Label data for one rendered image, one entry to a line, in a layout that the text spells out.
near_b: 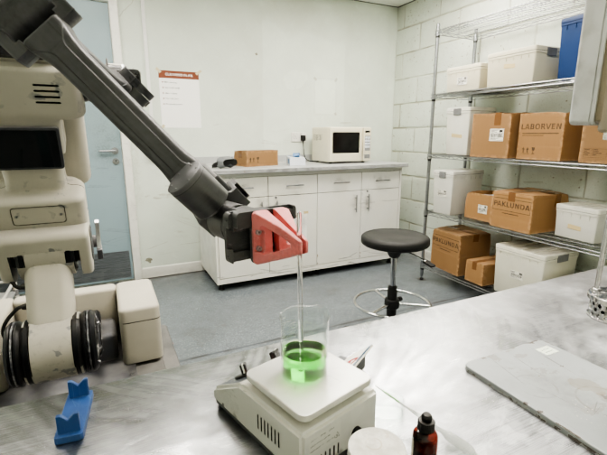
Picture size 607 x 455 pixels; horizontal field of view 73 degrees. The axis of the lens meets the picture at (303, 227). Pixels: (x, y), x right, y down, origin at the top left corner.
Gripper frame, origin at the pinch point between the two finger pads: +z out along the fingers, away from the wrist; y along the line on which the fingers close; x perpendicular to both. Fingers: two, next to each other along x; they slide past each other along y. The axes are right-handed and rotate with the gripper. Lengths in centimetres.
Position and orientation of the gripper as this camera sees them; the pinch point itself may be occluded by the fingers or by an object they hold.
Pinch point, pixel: (300, 246)
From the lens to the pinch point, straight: 46.9
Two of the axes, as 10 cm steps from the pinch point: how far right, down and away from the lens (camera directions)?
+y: 8.0, -1.4, 5.8
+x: 0.1, 9.7, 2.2
